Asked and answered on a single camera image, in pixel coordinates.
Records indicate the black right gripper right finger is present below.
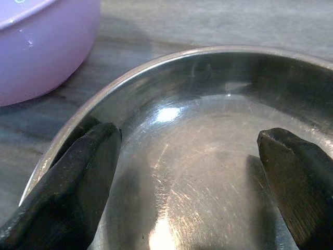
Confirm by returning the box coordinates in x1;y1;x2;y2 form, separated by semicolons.
257;127;333;250

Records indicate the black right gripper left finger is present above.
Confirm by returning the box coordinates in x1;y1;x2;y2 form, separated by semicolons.
0;122;123;250

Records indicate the stainless steel plate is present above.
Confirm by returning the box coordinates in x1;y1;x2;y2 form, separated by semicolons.
18;45;333;250

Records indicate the purple plastic bowl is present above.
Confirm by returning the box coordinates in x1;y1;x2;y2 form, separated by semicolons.
0;0;101;107

